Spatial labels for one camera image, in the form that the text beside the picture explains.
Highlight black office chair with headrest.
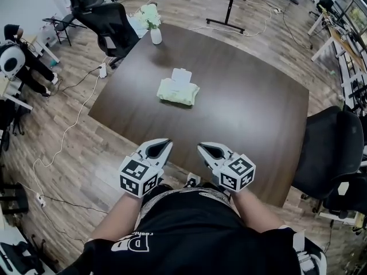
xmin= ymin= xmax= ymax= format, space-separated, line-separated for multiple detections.
xmin=64 ymin=0 xmax=141 ymax=70

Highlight person's white shoe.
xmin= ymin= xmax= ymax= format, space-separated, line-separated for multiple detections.
xmin=186 ymin=172 xmax=201 ymax=187

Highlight wooden desk with white legs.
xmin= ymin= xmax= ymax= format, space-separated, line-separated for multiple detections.
xmin=28 ymin=34 xmax=60 ymax=64
xmin=308 ymin=9 xmax=367 ymax=74

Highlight person's left forearm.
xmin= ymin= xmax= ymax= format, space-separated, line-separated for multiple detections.
xmin=91 ymin=193 xmax=144 ymax=242

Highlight black folding chair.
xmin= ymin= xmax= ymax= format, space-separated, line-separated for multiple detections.
xmin=42 ymin=13 xmax=87 ymax=47

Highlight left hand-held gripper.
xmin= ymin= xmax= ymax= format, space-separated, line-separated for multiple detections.
xmin=118 ymin=137 xmax=174 ymax=199

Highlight white flower bouquet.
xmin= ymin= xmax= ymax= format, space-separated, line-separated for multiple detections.
xmin=133 ymin=3 xmax=162 ymax=31

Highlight green wet wipe pack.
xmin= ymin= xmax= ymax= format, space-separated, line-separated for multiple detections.
xmin=156 ymin=77 xmax=201 ymax=107

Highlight black pole stand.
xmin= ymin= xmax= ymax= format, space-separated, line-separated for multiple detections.
xmin=205 ymin=0 xmax=249 ymax=35

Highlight white ribbed vase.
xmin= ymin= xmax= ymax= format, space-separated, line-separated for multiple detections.
xmin=150 ymin=27 xmax=163 ymax=45

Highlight black floor case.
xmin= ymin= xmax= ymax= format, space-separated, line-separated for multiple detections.
xmin=0 ymin=182 xmax=29 ymax=214

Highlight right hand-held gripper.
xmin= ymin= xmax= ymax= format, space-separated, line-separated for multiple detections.
xmin=196 ymin=141 xmax=256 ymax=194

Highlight person's right forearm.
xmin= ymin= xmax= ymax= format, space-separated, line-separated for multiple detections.
xmin=229 ymin=189 xmax=287 ymax=234

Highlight white round backpack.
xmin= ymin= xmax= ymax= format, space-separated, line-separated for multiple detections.
xmin=0 ymin=40 xmax=26 ymax=80

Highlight person's patterned shorts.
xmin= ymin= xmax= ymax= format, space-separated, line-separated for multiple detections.
xmin=140 ymin=182 xmax=233 ymax=220

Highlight person's black printed t-shirt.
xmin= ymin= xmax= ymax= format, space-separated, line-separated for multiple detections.
xmin=57 ymin=186 xmax=327 ymax=275

